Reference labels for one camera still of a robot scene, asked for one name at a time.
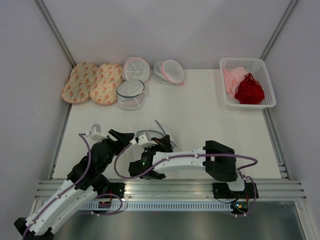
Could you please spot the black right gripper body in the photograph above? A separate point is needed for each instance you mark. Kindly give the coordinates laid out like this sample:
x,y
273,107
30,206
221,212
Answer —
x,y
158,148

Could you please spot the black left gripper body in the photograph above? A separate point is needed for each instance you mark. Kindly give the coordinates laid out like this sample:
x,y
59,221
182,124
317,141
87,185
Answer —
x,y
115,147

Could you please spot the blue-trimmed mesh laundry bag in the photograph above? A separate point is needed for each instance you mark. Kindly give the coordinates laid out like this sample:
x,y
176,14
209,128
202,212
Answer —
x,y
160,132

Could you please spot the red lace bra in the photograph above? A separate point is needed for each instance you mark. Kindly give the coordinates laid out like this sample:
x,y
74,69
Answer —
x,y
249,91

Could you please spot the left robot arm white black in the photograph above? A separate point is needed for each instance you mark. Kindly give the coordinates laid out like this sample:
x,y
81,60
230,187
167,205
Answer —
x,y
84,183

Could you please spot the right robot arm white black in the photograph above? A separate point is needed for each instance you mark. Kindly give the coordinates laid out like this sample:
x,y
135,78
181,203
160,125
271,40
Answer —
x,y
215,159

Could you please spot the right floral bra pad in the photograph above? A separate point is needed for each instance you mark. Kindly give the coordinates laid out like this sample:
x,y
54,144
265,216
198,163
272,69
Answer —
x,y
108,79

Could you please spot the floral bra pad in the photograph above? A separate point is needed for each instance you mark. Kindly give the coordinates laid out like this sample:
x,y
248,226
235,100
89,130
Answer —
x,y
81,79
108,79

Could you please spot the pink-trimmed mesh bag tilted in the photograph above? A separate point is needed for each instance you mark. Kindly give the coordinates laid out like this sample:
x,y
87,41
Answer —
x,y
169,72

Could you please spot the pink-trimmed mesh bag upright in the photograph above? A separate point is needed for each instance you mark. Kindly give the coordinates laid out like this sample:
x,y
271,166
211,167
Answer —
x,y
136,68

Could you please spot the left floral bra pad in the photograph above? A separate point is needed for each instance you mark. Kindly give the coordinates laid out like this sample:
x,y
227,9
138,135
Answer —
x,y
81,79

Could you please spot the pink bra in basket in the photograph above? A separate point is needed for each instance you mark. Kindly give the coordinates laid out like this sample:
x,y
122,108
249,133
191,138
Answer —
x,y
232,79

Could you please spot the white perforated plastic basket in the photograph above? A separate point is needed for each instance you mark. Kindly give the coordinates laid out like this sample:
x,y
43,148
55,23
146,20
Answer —
x,y
258,69

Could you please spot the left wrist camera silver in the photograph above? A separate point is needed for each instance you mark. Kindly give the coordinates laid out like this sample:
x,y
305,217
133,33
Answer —
x,y
95,133

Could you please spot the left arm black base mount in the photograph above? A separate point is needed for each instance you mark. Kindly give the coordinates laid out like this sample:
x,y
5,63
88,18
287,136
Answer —
x,y
111,190

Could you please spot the aluminium front rail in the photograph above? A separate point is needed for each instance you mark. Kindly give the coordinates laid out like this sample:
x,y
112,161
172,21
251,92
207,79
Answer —
x,y
202,189

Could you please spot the white slotted cable duct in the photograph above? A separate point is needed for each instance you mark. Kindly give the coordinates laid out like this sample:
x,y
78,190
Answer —
x,y
161,206

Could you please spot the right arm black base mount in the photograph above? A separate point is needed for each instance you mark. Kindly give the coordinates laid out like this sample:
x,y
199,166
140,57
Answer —
x,y
222,191

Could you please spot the left aluminium corner post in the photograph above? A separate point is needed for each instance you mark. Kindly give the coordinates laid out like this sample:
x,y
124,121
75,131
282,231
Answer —
x,y
55,31

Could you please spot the aluminium corner post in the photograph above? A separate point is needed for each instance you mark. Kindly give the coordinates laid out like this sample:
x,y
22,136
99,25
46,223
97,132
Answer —
x,y
279,27
55,31

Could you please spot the right aluminium corner post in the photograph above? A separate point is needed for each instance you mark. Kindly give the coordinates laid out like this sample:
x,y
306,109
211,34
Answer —
x,y
279,27

